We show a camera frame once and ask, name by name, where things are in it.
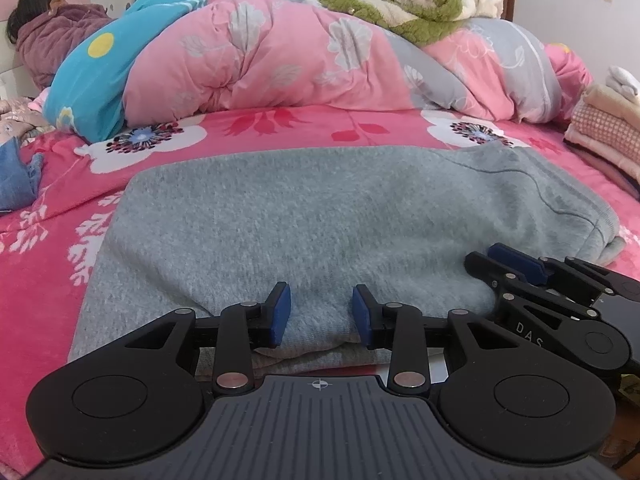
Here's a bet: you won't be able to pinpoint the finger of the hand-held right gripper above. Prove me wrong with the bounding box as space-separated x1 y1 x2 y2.
464 251 602 322
486 241 640 302

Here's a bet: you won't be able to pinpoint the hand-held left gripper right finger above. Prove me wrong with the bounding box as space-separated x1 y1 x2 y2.
351 284 522 397

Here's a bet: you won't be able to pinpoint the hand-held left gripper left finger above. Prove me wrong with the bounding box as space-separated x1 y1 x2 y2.
121 282 293 396

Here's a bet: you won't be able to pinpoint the grey sweatpants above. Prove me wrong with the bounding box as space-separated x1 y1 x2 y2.
67 141 626 376

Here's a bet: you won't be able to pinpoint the pink checked folded cloth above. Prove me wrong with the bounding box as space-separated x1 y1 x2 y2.
570 102 640 161

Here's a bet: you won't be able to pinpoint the cream folded cloth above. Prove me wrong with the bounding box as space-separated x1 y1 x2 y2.
582 82 640 112

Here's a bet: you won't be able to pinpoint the white folded cloth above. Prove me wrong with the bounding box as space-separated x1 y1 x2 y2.
605 65 640 98

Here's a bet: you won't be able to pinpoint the pink flower printed blanket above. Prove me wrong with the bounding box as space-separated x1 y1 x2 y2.
0 105 640 476

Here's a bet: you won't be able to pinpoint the pink floral quilt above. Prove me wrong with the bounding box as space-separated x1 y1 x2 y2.
122 0 593 123

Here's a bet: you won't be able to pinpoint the green and cream fleece garment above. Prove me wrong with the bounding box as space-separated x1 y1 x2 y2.
310 0 506 43

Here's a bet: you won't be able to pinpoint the teal dotted quilt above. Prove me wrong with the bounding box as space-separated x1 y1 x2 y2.
42 0 208 143

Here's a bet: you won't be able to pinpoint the blue jeans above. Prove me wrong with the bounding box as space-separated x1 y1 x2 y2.
0 137 46 213

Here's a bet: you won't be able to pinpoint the pink floral pajama garment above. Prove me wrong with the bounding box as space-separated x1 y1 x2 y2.
0 97 51 141

